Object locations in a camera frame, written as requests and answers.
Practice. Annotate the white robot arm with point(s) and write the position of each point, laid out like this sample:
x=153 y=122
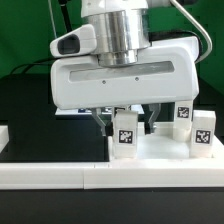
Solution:
x=111 y=61

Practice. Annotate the white square tabletop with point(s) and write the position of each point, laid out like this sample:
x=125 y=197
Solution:
x=161 y=146

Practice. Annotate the white U-shaped obstacle fence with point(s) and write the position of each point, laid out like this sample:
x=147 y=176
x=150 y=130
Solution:
x=116 y=173

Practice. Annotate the white base tag plate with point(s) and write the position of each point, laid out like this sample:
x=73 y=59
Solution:
x=103 y=111

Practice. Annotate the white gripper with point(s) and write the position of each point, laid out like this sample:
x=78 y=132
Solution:
x=165 y=72

